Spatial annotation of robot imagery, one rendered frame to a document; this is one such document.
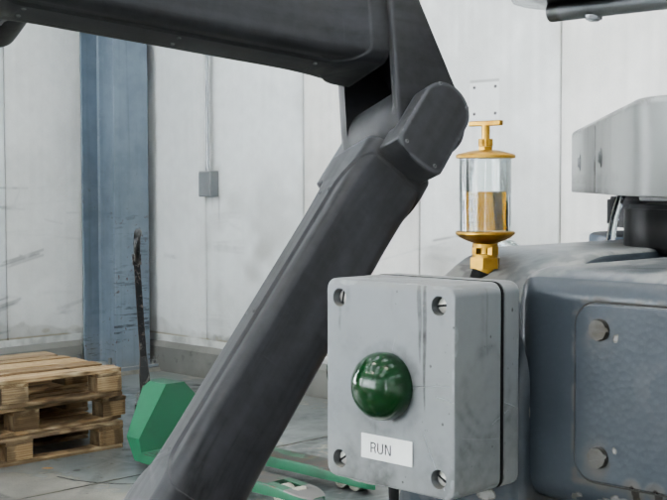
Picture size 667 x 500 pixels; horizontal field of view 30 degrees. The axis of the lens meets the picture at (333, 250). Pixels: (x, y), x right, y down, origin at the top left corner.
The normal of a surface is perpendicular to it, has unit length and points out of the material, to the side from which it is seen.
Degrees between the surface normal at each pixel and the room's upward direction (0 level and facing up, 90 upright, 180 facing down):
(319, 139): 90
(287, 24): 77
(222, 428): 71
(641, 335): 90
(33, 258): 89
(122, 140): 90
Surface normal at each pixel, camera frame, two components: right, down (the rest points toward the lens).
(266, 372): 0.48, -0.27
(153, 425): 0.69, -0.22
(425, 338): -0.71, 0.04
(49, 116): 0.71, 0.04
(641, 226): -0.92, 0.02
